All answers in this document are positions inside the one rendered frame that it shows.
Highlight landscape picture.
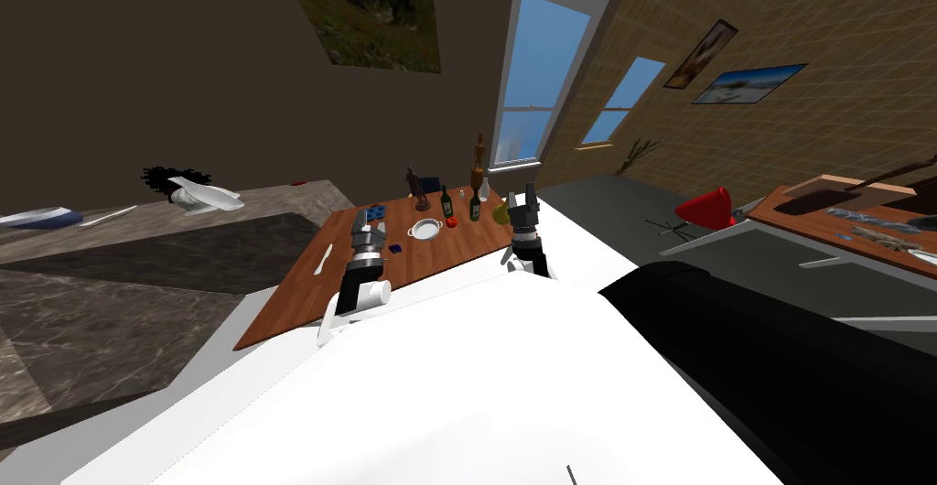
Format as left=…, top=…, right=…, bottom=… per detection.
left=277, top=0, right=443, bottom=75

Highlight green potted plant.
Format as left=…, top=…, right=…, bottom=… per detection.
left=616, top=137, right=663, bottom=177

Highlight blue and white plate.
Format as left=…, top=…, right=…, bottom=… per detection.
left=0, top=206, right=84, bottom=231

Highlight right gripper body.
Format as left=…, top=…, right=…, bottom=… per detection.
left=509, top=205, right=543, bottom=237

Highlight red chair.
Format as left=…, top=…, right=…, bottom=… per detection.
left=645, top=186, right=739, bottom=237

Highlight blue seascape picture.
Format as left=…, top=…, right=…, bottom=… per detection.
left=691, top=63, right=809, bottom=105

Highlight small wood silled window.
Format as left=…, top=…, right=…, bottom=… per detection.
left=575, top=56, right=667, bottom=152

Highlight brown framed portrait picture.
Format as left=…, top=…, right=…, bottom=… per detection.
left=662, top=19, right=739, bottom=91

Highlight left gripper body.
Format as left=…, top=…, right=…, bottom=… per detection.
left=350, top=224, right=388, bottom=253

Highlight black spiky object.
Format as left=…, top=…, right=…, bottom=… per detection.
left=140, top=166, right=213, bottom=204

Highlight dark brown statuette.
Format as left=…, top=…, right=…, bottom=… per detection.
left=405, top=167, right=432, bottom=212

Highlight tall light wooden statuette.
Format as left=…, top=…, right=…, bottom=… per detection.
left=470, top=132, right=487, bottom=195

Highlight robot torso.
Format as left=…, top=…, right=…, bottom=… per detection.
left=61, top=268, right=784, bottom=485

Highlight tall white framed window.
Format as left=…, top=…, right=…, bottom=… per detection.
left=487, top=0, right=611, bottom=173

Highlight brown wooden table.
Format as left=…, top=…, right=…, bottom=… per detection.
left=232, top=186, right=515, bottom=352

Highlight white curved vase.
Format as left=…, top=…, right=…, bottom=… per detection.
left=167, top=176, right=245, bottom=217

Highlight white bowl with handles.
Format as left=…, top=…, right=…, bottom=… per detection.
left=407, top=218, right=444, bottom=243

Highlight grey cabinet with wooden top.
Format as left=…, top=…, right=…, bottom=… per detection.
left=660, top=154, right=937, bottom=336

